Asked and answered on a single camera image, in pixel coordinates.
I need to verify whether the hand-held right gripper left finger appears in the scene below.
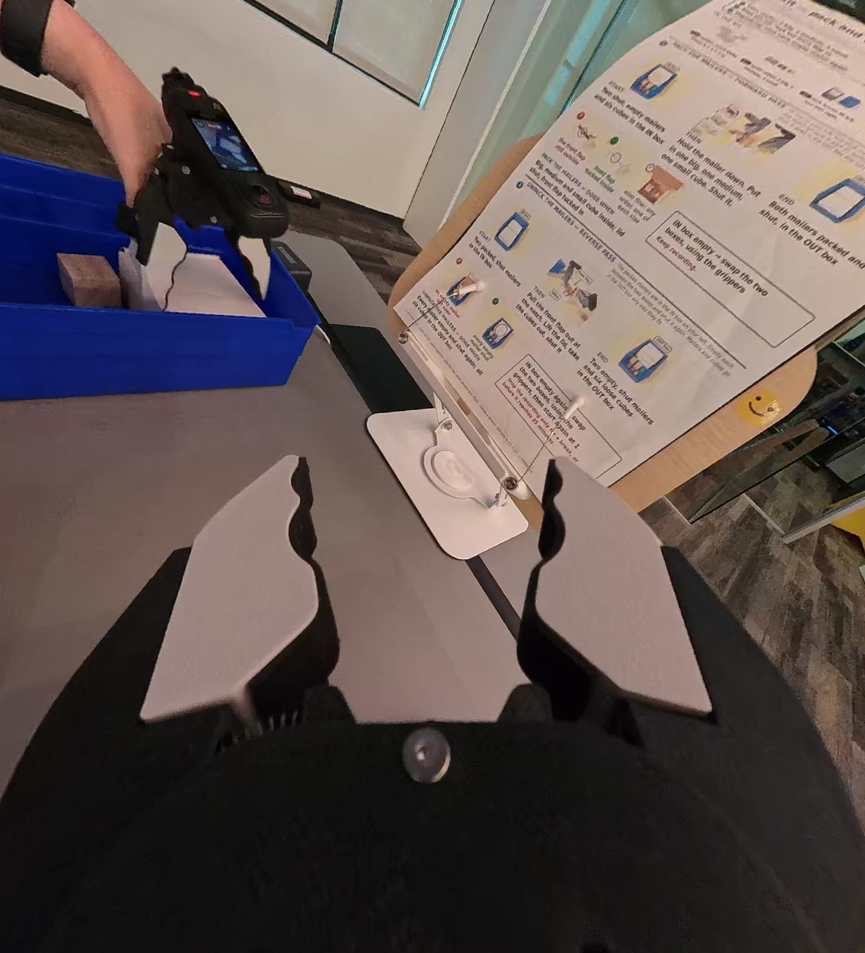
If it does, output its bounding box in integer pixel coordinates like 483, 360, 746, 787
138, 456, 341, 729

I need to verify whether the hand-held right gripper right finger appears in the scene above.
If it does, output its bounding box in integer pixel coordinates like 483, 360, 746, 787
516, 458, 716, 727

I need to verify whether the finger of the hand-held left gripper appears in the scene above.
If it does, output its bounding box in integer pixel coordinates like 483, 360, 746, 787
118, 246, 180, 314

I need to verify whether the large wooden cube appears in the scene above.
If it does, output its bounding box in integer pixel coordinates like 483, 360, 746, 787
57, 252, 123, 308

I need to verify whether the white cardboard mailer box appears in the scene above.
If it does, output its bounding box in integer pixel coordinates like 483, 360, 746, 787
174, 251, 268, 320

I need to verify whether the blue plastic bin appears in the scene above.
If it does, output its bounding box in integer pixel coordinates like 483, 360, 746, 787
0, 140, 323, 405

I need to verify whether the person's left forearm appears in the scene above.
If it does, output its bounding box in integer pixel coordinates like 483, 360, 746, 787
0, 0, 149, 120

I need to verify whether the black box device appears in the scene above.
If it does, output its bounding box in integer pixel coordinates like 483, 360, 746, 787
276, 249, 320, 299

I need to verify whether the person's left hand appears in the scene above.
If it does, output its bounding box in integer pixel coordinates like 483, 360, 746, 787
101, 93, 176, 211

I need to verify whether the white sign stand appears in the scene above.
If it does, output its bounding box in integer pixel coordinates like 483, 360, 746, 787
366, 328, 536, 561

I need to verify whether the glass window panel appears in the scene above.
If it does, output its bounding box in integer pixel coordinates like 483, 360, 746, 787
242, 0, 466, 107

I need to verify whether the yellow smiley sticker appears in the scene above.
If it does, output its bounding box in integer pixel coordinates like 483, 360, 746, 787
736, 387, 785, 427

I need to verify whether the instruction poster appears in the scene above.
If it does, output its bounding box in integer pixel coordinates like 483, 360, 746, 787
391, 0, 865, 486

